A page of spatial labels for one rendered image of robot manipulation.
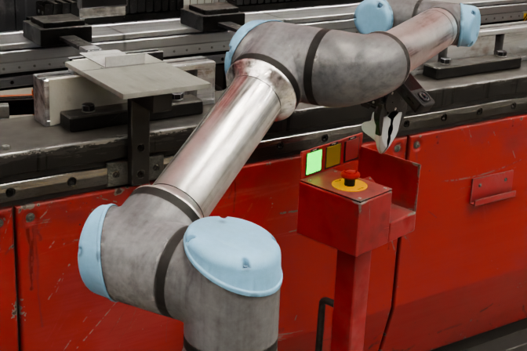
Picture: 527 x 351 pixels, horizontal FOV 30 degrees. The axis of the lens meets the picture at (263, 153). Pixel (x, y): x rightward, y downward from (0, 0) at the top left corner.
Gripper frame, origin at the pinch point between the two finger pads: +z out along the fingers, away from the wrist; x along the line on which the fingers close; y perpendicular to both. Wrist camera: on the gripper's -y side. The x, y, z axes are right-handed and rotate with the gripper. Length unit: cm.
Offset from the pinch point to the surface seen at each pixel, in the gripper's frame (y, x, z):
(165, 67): 31.6, 33.2, -13.3
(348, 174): 0.2, 11.0, 3.1
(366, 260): -2.8, 4.1, 23.7
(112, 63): 38, 41, -13
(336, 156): 9.0, 4.2, 4.1
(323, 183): 4.5, 13.0, 6.4
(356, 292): -3.4, 6.9, 30.2
